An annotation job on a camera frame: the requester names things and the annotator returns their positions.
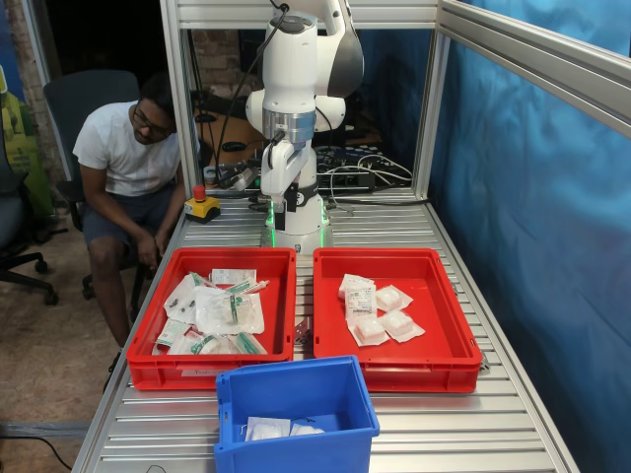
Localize clear pouch green ring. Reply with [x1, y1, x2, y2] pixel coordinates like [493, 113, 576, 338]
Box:
[167, 330, 243, 356]

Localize red plastic crate white label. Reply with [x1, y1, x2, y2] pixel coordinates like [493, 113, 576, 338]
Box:
[125, 246, 298, 392]

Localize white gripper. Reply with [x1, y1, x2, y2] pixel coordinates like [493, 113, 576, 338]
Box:
[259, 139, 303, 232]

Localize printed Fuhrmann bandage pack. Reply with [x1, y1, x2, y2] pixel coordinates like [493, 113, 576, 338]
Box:
[344, 285, 379, 322]

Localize black camera cable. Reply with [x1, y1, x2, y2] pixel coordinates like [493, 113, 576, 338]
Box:
[214, 0, 292, 188]

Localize white syringe pack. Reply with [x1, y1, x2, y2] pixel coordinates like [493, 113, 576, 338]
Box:
[224, 279, 271, 297]

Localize black electronics unit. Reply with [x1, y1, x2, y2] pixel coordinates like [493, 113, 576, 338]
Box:
[315, 145, 395, 188]

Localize green printed banner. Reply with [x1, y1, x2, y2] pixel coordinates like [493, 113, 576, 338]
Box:
[0, 63, 53, 218]

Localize blue fabric curtain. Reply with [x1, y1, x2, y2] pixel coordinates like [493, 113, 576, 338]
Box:
[357, 0, 631, 473]

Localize clear pouch green filter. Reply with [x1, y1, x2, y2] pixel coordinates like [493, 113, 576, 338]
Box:
[193, 285, 266, 336]

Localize white cable bundle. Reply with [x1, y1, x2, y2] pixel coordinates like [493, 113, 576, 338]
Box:
[322, 153, 414, 198]

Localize man's left hand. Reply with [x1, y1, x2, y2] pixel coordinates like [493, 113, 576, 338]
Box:
[153, 229, 173, 260]

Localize grey-blue office chair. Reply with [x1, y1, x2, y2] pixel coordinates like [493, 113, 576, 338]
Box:
[42, 68, 142, 233]

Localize green printed packet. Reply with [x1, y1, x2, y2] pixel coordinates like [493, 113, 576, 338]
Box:
[155, 317, 191, 349]

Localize man's right hand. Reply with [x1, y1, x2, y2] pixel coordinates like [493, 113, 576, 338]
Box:
[136, 232, 160, 272]

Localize yellow emergency stop box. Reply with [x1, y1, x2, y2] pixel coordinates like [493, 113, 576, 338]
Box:
[183, 185, 222, 226]

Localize blue plastic bin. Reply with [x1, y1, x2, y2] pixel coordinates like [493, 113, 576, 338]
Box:
[213, 355, 381, 473]

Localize flat white labelled pack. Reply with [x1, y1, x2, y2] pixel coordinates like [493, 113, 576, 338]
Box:
[210, 268, 258, 287]

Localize large green syringe pack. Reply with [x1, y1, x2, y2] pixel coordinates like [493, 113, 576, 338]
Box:
[230, 330, 269, 356]

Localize printed white bandage pack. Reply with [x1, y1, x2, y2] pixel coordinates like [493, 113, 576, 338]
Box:
[337, 273, 376, 302]

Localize clear pouch black parts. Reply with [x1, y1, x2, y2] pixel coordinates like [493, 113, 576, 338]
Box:
[163, 273, 199, 326]

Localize aluminium profile frame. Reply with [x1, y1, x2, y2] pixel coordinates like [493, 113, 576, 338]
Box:
[160, 0, 631, 247]

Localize wooden desk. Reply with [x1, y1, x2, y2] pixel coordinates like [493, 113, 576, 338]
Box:
[194, 98, 270, 167]

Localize man's right forearm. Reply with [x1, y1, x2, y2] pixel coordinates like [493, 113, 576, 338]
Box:
[86, 186, 149, 245]

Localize man in white t-shirt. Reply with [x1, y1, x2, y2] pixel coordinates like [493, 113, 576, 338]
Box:
[72, 72, 186, 393]

